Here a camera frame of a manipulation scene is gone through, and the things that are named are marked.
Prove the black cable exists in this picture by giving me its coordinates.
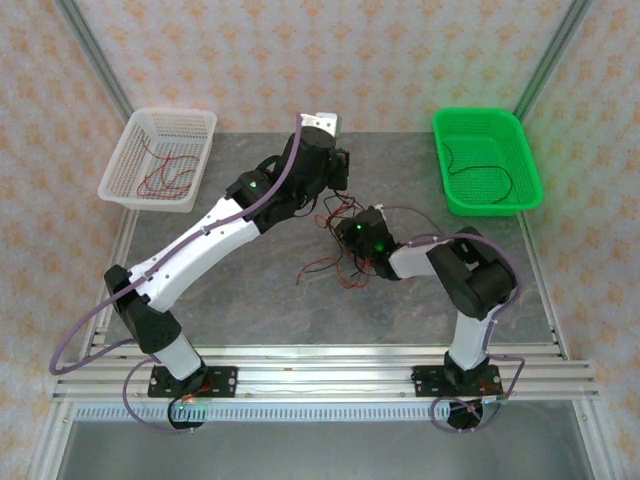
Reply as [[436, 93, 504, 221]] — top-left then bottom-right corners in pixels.
[[329, 239, 374, 281], [322, 193, 359, 216], [439, 142, 515, 206]]

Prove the green plastic mesh basket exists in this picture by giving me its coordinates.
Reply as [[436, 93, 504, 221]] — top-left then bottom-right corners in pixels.
[[430, 106, 545, 219]]

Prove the aluminium frame post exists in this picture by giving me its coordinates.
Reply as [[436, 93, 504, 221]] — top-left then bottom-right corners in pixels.
[[512, 0, 594, 121], [52, 0, 136, 121]]

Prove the red cable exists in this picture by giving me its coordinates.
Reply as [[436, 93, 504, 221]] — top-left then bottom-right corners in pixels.
[[135, 149, 199, 199], [139, 130, 197, 194], [297, 255, 351, 286]]

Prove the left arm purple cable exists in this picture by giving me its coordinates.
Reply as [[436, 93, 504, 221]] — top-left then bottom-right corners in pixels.
[[48, 113, 306, 437]]

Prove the grey slotted cable duct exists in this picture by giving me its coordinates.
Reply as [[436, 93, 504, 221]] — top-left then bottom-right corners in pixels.
[[74, 403, 451, 422]]

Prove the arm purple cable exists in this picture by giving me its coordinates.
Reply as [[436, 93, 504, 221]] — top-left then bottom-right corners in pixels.
[[380, 205, 526, 435], [48, 113, 306, 437]]

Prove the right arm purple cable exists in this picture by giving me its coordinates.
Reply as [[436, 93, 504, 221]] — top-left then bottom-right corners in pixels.
[[380, 205, 526, 435]]

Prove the white plastic mesh basket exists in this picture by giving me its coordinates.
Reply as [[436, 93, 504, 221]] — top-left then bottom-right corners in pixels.
[[97, 106, 219, 215]]

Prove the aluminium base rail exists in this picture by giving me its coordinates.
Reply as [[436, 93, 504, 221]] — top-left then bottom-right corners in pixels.
[[52, 343, 600, 404]]

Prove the pile of red black wires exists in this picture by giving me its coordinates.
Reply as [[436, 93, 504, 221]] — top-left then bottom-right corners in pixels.
[[314, 197, 374, 291]]

